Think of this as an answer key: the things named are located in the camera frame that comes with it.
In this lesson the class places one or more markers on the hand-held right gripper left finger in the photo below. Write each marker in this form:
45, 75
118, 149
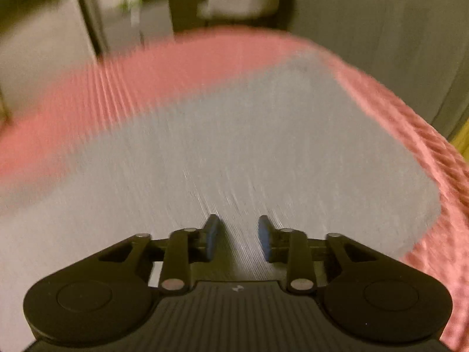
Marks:
211, 238

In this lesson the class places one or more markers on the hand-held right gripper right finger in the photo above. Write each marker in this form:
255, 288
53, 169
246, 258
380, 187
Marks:
264, 238

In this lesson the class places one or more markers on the grey pants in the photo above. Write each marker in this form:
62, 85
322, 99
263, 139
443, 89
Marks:
234, 146

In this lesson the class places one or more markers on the pink ribbed blanket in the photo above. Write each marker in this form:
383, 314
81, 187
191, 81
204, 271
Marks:
154, 66

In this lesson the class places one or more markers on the grey mini fridge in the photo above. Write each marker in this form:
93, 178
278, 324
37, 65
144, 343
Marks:
146, 14

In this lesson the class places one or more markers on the white tower appliance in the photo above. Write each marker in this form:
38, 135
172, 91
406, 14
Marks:
88, 11

